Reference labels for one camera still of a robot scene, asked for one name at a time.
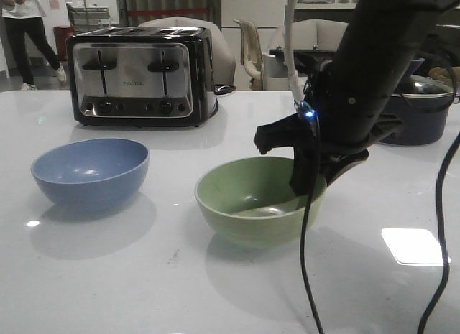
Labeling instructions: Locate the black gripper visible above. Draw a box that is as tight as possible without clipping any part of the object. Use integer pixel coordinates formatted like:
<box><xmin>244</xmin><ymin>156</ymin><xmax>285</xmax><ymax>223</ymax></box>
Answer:
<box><xmin>254</xmin><ymin>60</ymin><xmax>403</xmax><ymax>196</ymax></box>

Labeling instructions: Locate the green bowl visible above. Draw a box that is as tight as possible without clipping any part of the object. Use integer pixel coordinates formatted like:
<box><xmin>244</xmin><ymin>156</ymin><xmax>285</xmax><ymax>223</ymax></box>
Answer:
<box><xmin>195</xmin><ymin>157</ymin><xmax>326</xmax><ymax>249</ymax></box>

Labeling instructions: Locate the blue bowl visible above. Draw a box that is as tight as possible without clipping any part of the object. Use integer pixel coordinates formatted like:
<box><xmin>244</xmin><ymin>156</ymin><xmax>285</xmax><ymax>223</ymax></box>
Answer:
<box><xmin>30</xmin><ymin>138</ymin><xmax>150</xmax><ymax>212</ymax></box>

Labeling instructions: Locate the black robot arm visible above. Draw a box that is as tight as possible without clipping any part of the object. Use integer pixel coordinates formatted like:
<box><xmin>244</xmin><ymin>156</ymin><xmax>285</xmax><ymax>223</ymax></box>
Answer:
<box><xmin>254</xmin><ymin>0</ymin><xmax>459</xmax><ymax>195</ymax></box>

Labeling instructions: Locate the dark blue cooking pot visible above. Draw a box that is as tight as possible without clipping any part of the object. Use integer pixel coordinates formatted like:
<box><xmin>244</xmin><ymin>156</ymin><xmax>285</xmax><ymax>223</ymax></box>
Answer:
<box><xmin>379</xmin><ymin>93</ymin><xmax>452</xmax><ymax>146</ymax></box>

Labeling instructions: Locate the cream office chair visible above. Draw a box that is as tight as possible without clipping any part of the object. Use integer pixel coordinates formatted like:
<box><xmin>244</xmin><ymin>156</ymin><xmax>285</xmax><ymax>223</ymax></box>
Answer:
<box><xmin>234</xmin><ymin>19</ymin><xmax>265</xmax><ymax>91</ymax></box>

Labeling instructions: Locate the glass pot lid blue knob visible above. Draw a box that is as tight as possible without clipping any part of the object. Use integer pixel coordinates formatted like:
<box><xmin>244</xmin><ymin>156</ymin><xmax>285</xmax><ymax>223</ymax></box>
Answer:
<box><xmin>392</xmin><ymin>57</ymin><xmax>453</xmax><ymax>98</ymax></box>

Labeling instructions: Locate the beige armchair right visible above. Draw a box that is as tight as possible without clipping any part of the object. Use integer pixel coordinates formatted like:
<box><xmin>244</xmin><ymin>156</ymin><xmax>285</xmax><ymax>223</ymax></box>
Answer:
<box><xmin>262</xmin><ymin>19</ymin><xmax>347</xmax><ymax>91</ymax></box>

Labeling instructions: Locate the beige armchair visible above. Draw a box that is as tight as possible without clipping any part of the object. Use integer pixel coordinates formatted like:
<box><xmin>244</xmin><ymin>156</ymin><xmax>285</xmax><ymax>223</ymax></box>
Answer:
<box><xmin>139</xmin><ymin>16</ymin><xmax>236</xmax><ymax>85</ymax></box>
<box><xmin>262</xmin><ymin>19</ymin><xmax>347</xmax><ymax>91</ymax></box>

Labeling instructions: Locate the beige armchair left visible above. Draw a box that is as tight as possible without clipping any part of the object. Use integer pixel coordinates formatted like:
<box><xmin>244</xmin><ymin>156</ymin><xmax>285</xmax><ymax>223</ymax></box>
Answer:
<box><xmin>139</xmin><ymin>16</ymin><xmax>236</xmax><ymax>85</ymax></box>

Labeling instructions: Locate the brown woven basket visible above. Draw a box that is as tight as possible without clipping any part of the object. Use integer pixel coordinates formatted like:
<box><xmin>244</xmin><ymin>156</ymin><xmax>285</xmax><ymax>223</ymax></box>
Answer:
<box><xmin>428</xmin><ymin>67</ymin><xmax>453</xmax><ymax>85</ymax></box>

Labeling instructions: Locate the white cabinet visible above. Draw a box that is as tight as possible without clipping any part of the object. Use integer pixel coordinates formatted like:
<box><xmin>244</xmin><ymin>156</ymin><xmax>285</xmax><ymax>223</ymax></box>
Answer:
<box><xmin>221</xmin><ymin>0</ymin><xmax>286</xmax><ymax>91</ymax></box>

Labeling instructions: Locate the black and chrome toaster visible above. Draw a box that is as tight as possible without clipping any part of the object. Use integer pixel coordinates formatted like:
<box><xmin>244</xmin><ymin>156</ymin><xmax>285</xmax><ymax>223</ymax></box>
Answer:
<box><xmin>66</xmin><ymin>27</ymin><xmax>219</xmax><ymax>127</ymax></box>

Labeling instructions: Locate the metal cart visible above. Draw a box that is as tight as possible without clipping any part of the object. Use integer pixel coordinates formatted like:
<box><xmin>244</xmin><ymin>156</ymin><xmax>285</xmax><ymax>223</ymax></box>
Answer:
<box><xmin>66</xmin><ymin>1</ymin><xmax>113</xmax><ymax>33</ymax></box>

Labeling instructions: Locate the red trash bin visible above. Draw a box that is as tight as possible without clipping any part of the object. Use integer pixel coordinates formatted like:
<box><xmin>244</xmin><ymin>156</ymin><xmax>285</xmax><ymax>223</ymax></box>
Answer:
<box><xmin>53</xmin><ymin>26</ymin><xmax>75</xmax><ymax>61</ymax></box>

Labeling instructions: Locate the person in white shirt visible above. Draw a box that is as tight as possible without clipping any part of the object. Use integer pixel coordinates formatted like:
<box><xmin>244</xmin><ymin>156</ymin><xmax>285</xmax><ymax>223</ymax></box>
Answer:
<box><xmin>1</xmin><ymin>0</ymin><xmax>67</xmax><ymax>91</ymax></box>

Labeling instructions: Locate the black cable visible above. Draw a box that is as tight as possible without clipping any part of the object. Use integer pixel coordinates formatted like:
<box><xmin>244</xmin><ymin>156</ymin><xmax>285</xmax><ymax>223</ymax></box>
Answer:
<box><xmin>416</xmin><ymin>50</ymin><xmax>460</xmax><ymax>334</ymax></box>
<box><xmin>299</xmin><ymin>111</ymin><xmax>325</xmax><ymax>334</ymax></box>

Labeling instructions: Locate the white cable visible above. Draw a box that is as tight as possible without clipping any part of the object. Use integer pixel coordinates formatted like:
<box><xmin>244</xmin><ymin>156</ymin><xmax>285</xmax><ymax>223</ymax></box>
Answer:
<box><xmin>283</xmin><ymin>0</ymin><xmax>306</xmax><ymax>105</ymax></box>

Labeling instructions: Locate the black cable right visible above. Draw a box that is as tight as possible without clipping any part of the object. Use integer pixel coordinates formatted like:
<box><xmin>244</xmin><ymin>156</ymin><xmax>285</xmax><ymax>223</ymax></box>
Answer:
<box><xmin>416</xmin><ymin>50</ymin><xmax>460</xmax><ymax>334</ymax></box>

